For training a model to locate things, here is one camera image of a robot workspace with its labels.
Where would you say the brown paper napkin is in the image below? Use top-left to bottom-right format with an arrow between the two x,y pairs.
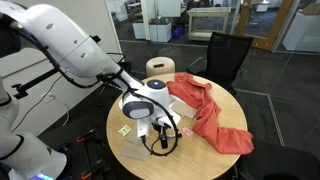
169,98 -> 198,120
119,139 -> 152,161

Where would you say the low white cabinet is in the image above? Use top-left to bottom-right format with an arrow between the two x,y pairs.
132,18 -> 173,43

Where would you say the blue bin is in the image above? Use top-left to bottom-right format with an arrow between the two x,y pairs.
172,25 -> 184,40

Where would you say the black orange bar clamp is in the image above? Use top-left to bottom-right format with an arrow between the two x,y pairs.
75,129 -> 101,145
80,159 -> 108,180

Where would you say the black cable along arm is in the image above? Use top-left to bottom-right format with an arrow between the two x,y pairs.
9,19 -> 184,158

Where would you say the wooden door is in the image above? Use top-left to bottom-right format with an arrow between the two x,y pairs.
234,0 -> 295,52

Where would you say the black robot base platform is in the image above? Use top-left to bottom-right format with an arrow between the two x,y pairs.
38,116 -> 113,180

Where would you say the pink eraser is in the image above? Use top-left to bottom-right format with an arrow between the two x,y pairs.
182,127 -> 194,138

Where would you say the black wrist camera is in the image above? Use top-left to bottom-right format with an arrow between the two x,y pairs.
151,122 -> 165,133

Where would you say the black mesh office chair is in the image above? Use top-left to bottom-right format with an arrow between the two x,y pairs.
185,31 -> 255,96

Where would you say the robot gripper body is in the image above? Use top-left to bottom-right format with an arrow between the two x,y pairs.
136,113 -> 183,140

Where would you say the large white box cabinet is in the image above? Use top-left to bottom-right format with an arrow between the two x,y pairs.
282,3 -> 320,54

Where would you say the cream utility cart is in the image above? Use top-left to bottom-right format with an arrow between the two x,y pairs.
187,7 -> 232,42

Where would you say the red fleece cloth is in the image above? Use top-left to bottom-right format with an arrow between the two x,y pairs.
165,72 -> 255,156

